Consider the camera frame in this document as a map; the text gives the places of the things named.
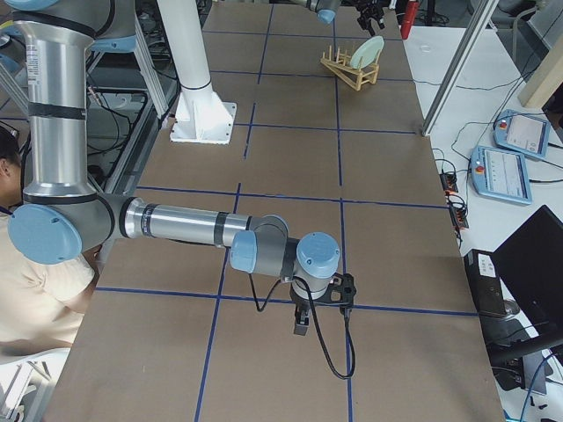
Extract light green plate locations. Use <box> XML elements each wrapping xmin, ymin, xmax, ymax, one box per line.
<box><xmin>349</xmin><ymin>36</ymin><xmax>384</xmax><ymax>69</ymax></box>

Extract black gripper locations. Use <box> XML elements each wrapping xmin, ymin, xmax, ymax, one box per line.
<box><xmin>354</xmin><ymin>0</ymin><xmax>384</xmax><ymax>27</ymax></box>
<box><xmin>289</xmin><ymin>273</ymin><xmax>355</xmax><ymax>336</ymax></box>

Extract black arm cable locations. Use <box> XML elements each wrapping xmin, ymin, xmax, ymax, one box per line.
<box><xmin>248</xmin><ymin>272</ymin><xmax>356</xmax><ymax>380</ymax></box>

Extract seated person in beige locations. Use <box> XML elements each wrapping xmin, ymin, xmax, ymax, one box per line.
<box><xmin>1</xmin><ymin>128</ymin><xmax>99</xmax><ymax>356</ymax></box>

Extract far blue teach pendant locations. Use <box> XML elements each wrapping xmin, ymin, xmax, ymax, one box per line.
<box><xmin>494</xmin><ymin>109</ymin><xmax>549</xmax><ymax>160</ymax></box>

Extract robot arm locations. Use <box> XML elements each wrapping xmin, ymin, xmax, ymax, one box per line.
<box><xmin>9</xmin><ymin>1</ymin><xmax>356</xmax><ymax>335</ymax></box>
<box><xmin>290</xmin><ymin>0</ymin><xmax>384</xmax><ymax>31</ymax></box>

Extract red cylinder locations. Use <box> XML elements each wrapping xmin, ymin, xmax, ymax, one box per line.
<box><xmin>400</xmin><ymin>0</ymin><xmax>419</xmax><ymax>40</ymax></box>

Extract black usb hub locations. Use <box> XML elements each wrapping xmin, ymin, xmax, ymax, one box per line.
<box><xmin>440</xmin><ymin>171</ymin><xmax>458</xmax><ymax>194</ymax></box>
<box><xmin>448</xmin><ymin>202</ymin><xmax>469</xmax><ymax>229</ymax></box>

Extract aluminium frame post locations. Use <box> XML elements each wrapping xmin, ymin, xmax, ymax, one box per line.
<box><xmin>421</xmin><ymin>0</ymin><xmax>499</xmax><ymax>136</ymax></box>

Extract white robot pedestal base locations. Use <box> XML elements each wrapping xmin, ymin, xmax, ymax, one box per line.
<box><xmin>157</xmin><ymin>0</ymin><xmax>237</xmax><ymax>144</ymax></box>

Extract black monitor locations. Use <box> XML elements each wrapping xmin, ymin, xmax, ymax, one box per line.
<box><xmin>489</xmin><ymin>205</ymin><xmax>562</xmax><ymax>365</ymax></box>

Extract wooden dish rack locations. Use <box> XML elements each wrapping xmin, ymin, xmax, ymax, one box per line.
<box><xmin>320</xmin><ymin>46</ymin><xmax>382</xmax><ymax>91</ymax></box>

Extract black computer box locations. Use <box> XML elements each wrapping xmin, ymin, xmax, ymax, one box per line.
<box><xmin>464</xmin><ymin>249</ymin><xmax>521</xmax><ymax>346</ymax></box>

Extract blue teach pendant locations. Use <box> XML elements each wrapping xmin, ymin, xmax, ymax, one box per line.
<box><xmin>471</xmin><ymin>146</ymin><xmax>532</xmax><ymax>205</ymax></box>
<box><xmin>494</xmin><ymin>109</ymin><xmax>549</xmax><ymax>160</ymax></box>

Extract near blue teach pendant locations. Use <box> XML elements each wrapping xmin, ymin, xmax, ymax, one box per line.
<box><xmin>471</xmin><ymin>146</ymin><xmax>532</xmax><ymax>205</ymax></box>

